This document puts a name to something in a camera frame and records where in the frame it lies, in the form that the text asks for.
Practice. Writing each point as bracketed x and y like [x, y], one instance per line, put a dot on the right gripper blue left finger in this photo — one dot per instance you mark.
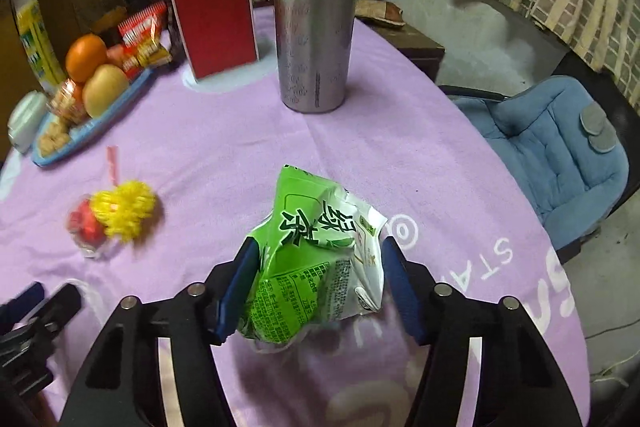
[233, 280]

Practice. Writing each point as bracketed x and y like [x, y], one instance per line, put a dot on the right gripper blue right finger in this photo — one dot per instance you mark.
[408, 283]

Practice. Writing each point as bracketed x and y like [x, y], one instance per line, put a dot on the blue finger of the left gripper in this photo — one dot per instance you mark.
[14, 310]
[48, 316]

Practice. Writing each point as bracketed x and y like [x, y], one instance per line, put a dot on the green tea carton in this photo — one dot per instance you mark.
[319, 260]

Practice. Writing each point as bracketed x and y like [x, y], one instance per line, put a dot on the clear cup red jelly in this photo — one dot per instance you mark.
[87, 232]

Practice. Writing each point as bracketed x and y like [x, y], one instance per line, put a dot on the yellow yarn pompom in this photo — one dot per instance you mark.
[124, 209]

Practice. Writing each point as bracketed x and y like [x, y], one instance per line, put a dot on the pile of walnuts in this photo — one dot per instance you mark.
[54, 137]

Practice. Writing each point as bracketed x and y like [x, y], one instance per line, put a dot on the blue oval fruit plate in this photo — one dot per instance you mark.
[84, 134]

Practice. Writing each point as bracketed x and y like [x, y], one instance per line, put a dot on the white enamel lidded pot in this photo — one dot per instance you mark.
[25, 120]

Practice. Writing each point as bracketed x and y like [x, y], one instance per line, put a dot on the wrapped orange in bag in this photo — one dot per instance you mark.
[67, 104]

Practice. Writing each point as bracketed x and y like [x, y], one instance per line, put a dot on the blue cushioned chair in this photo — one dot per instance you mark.
[559, 146]

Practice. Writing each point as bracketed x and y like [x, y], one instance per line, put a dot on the yellow apple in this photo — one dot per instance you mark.
[100, 91]

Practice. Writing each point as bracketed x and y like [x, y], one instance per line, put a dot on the orange fruit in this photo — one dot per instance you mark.
[84, 56]

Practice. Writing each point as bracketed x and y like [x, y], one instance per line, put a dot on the yellow green tall box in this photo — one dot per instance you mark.
[38, 47]

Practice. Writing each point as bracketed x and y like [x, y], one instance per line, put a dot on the red snack packet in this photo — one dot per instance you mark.
[142, 40]

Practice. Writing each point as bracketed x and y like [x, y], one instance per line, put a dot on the red white tissue box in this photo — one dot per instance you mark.
[217, 35]

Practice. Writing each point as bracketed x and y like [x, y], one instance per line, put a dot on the steel thermos bottle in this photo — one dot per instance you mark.
[314, 38]

